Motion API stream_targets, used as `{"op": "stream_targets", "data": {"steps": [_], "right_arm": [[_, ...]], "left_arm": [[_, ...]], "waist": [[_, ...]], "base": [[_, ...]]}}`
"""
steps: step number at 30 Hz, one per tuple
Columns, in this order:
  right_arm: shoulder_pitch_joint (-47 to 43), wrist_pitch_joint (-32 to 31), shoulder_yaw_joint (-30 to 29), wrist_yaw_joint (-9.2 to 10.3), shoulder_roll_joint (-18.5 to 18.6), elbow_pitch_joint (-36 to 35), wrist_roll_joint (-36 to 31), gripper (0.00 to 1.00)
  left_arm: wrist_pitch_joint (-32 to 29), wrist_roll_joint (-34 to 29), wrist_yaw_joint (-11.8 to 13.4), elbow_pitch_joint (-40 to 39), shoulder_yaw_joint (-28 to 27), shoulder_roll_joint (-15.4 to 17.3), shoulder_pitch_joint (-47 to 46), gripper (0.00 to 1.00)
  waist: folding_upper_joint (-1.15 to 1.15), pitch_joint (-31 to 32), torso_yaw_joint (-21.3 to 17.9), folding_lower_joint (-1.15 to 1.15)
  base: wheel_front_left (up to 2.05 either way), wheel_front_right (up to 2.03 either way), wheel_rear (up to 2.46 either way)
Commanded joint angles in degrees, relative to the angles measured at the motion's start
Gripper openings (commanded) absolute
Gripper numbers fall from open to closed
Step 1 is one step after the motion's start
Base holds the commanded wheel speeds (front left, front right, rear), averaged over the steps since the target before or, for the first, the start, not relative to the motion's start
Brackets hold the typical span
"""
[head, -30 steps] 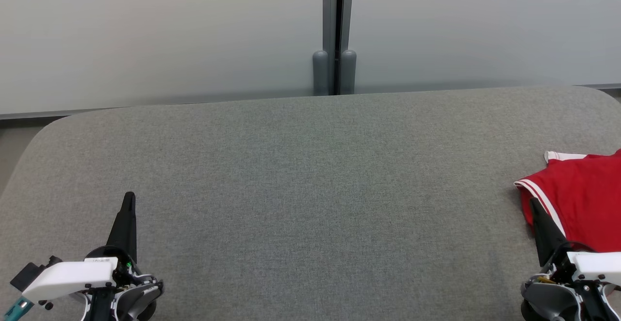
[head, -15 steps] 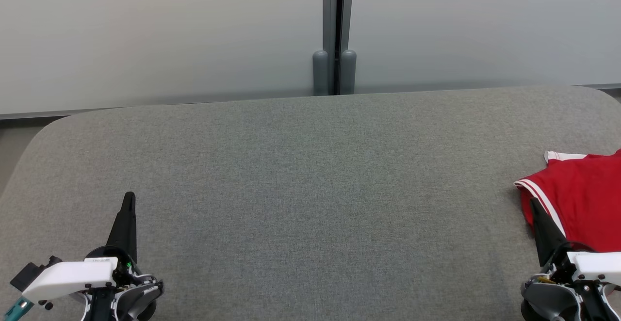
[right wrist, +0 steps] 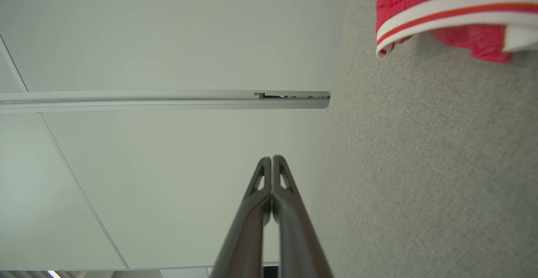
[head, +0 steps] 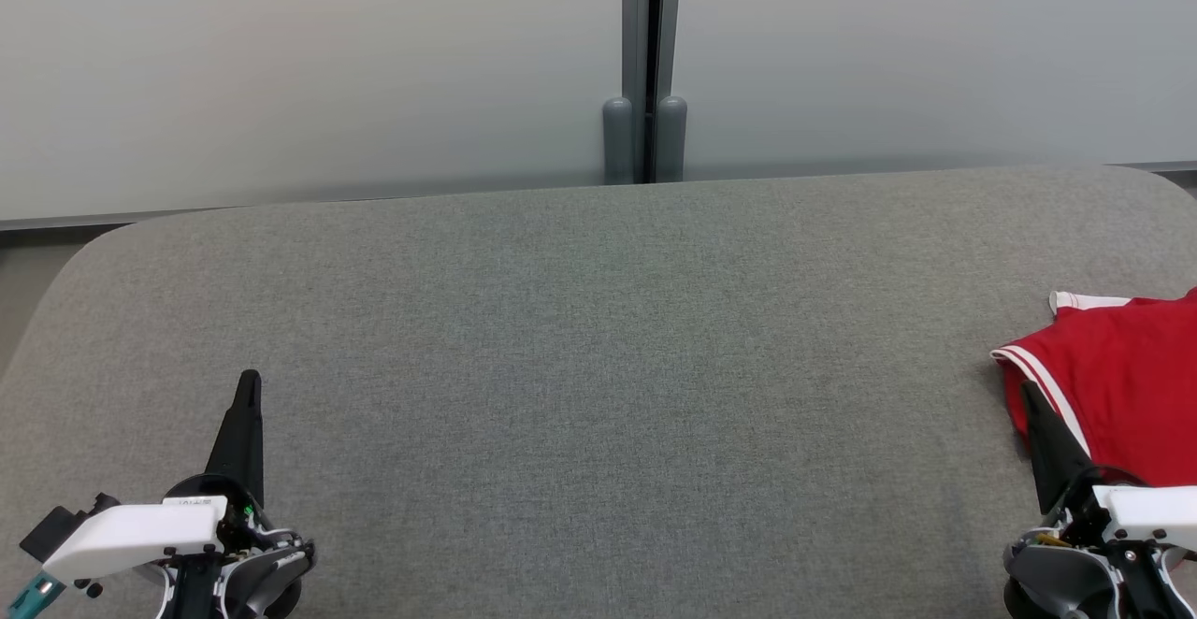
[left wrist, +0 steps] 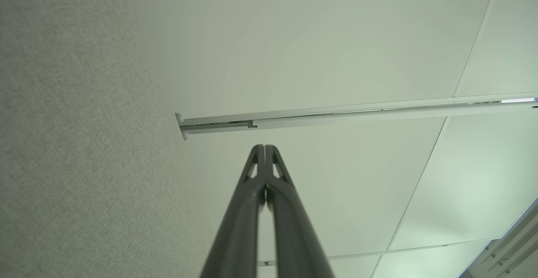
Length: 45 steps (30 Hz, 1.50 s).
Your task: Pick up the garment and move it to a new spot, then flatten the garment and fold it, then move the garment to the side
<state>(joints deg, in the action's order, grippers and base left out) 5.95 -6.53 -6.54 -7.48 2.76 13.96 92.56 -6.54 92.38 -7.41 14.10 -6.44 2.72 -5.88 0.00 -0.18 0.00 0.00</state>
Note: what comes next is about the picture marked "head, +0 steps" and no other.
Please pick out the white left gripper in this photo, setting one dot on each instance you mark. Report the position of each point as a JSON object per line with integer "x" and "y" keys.
{"x": 140, "y": 535}

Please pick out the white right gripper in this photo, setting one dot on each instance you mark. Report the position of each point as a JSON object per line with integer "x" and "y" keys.
{"x": 1150, "y": 516}

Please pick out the red and white jersey shirt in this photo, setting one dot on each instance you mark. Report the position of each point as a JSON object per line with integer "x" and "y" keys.
{"x": 1132, "y": 395}

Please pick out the red Bulls 23 shorts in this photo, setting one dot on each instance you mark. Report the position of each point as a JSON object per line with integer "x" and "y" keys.
{"x": 1075, "y": 301}

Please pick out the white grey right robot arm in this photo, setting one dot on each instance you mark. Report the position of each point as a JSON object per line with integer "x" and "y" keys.
{"x": 1057, "y": 582}

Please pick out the grey rounded post cap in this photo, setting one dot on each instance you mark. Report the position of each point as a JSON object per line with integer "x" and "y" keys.
{"x": 618, "y": 142}
{"x": 671, "y": 137}

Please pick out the grey partition post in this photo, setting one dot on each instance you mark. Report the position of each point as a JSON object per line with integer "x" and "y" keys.
{"x": 638, "y": 21}

